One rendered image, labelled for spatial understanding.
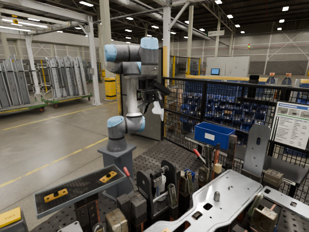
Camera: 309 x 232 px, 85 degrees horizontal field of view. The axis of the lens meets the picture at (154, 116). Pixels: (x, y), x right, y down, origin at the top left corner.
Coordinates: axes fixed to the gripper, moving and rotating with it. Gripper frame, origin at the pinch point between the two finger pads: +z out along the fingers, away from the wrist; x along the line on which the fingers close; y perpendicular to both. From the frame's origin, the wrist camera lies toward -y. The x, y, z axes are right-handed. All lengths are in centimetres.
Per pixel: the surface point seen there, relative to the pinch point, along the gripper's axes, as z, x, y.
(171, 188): 35.2, 11.3, -2.5
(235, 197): 44, 30, -32
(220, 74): 11, -339, -615
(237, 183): 44, 26, -45
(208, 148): 24.3, 9.8, -34.9
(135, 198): 36.3, 4.8, 14.8
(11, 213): 28, -9, 59
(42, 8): -195, -621, -48
